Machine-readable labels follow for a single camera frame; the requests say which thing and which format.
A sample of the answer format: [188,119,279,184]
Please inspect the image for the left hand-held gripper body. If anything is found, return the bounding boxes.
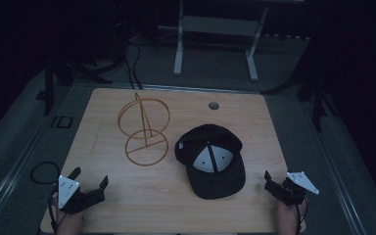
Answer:
[55,174,106,215]

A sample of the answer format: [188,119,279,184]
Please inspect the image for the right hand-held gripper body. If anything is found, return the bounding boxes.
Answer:
[263,170,320,207]

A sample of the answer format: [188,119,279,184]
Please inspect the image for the black baseball cap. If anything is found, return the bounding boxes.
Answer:
[174,123,247,201]

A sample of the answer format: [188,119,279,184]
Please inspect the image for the gold wire hat stand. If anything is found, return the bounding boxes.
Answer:
[117,91,171,167]

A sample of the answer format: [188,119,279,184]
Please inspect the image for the person's right hand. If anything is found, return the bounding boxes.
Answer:
[276,197,308,235]

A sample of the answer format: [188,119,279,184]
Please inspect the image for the person's left hand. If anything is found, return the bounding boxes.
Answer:
[55,196,86,235]

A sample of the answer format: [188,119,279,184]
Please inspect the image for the black tripod stand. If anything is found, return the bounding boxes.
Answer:
[259,65,341,133]
[34,53,125,118]

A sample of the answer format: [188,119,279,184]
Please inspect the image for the white metal stand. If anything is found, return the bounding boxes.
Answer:
[158,0,270,82]

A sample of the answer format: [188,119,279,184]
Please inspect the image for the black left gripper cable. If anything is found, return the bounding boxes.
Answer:
[46,188,67,235]

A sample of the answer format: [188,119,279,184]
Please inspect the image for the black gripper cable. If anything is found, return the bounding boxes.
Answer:
[46,188,67,235]
[293,197,309,235]

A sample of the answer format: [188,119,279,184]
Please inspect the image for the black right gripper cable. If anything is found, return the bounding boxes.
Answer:
[293,197,309,235]

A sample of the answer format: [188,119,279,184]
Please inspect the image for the black looped floor cable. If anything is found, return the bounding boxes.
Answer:
[29,161,62,186]

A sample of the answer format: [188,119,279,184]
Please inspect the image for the black rectangular floor frame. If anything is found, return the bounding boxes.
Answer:
[49,115,74,129]

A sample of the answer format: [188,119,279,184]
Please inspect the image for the black hanging cables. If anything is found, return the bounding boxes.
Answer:
[122,38,144,90]

